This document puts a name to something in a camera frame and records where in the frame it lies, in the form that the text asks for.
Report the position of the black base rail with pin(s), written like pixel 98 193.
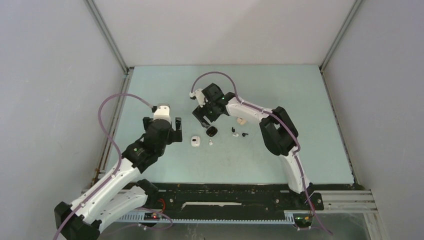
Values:
pixel 232 202

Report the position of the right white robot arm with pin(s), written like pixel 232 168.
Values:
pixel 277 129

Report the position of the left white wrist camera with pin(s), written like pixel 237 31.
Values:
pixel 162 112

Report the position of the black earbud charging case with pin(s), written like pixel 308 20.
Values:
pixel 211 131

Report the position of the beige earbud charging case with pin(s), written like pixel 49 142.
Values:
pixel 241 121

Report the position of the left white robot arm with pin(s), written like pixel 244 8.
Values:
pixel 88 216

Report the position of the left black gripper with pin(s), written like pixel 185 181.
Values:
pixel 175 136

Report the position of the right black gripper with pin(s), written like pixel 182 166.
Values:
pixel 200 113

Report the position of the white earbud charging case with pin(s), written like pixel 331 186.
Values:
pixel 195 141

